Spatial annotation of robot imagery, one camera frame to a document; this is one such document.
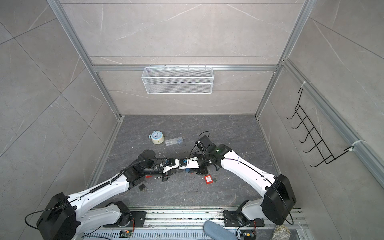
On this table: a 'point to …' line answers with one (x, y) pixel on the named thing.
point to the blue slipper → (217, 232)
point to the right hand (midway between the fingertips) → (190, 165)
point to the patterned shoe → (281, 232)
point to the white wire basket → (178, 80)
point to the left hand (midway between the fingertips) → (182, 165)
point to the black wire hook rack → (320, 147)
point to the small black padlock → (142, 187)
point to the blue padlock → (187, 170)
